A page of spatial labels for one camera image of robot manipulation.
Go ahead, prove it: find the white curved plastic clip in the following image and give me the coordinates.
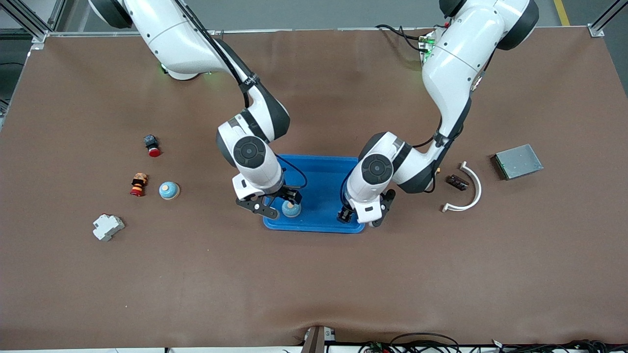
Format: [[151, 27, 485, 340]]
[[442, 161, 483, 213]]

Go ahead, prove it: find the blue plastic tray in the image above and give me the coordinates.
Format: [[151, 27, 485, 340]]
[[263, 154, 367, 234]]

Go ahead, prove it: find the black looped cable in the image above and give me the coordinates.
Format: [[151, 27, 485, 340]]
[[390, 332, 462, 353]]

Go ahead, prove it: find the brown table mat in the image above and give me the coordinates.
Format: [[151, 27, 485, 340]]
[[0, 27, 628, 350]]

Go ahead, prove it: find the black cable bundle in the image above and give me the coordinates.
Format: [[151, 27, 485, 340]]
[[491, 338, 628, 353]]

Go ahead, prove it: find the grey metal clamp bracket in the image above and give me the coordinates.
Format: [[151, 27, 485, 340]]
[[300, 325, 337, 353]]

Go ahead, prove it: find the grey metal box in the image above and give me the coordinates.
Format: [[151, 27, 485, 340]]
[[492, 144, 544, 181]]

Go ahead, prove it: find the red yellow push button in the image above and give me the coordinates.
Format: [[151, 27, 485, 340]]
[[130, 173, 149, 197]]

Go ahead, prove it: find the white circuit breaker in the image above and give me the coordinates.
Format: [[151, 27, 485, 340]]
[[92, 214, 126, 242]]

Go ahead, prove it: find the black base cable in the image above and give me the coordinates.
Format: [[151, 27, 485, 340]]
[[375, 24, 427, 52]]

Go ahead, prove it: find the aluminium frame post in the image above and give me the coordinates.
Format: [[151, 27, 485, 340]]
[[0, 0, 67, 50], [588, 0, 628, 38]]

